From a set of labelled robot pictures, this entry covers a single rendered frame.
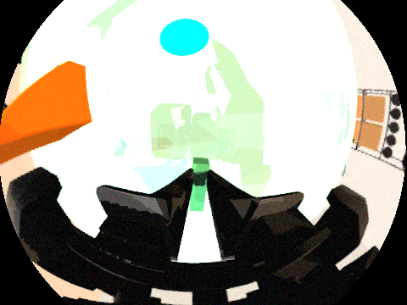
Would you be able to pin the green rectangular bar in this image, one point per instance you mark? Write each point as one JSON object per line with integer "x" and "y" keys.
{"x": 200, "y": 168}

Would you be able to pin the cyan circle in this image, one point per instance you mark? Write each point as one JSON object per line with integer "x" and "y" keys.
{"x": 184, "y": 37}

